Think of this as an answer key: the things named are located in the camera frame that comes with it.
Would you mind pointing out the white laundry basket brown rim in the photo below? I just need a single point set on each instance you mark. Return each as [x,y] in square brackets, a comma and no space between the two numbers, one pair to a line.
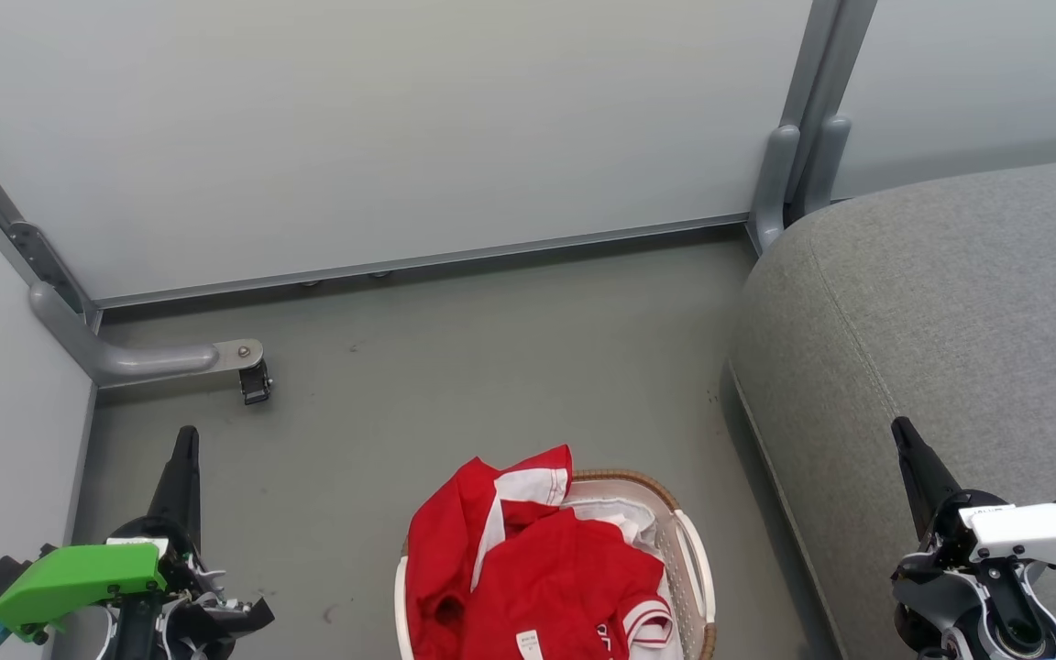
[688,568]

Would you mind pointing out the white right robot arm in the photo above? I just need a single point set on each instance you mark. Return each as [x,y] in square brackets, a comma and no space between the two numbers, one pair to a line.
[977,623]

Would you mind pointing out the black caster wheel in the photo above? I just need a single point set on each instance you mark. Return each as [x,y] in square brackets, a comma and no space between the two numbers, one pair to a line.
[255,383]

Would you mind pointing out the red shorts with white stripes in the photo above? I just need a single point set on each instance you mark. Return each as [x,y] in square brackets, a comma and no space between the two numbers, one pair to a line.
[455,541]

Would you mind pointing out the grey partition foot with plate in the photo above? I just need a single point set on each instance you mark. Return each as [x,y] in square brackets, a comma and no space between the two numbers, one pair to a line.
[125,353]

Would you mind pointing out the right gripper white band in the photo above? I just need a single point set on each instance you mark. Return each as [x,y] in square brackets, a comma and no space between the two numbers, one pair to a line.
[1032,536]

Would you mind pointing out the red jersey with lettering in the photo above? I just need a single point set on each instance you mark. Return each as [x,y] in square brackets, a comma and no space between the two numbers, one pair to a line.
[565,587]

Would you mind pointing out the grey partition post with feet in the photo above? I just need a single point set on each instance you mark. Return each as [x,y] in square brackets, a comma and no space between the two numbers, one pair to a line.
[812,119]

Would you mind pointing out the white basket liner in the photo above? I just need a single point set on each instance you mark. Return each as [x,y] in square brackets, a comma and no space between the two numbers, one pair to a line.
[624,518]

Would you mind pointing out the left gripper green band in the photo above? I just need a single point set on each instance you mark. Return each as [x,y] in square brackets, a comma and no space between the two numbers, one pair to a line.
[79,576]

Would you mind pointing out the grey fabric sofa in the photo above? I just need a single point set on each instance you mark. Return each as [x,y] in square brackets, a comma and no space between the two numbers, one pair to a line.
[931,339]

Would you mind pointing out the dark grey slanted partition post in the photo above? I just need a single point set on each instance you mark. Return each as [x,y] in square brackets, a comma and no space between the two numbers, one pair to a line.
[28,247]

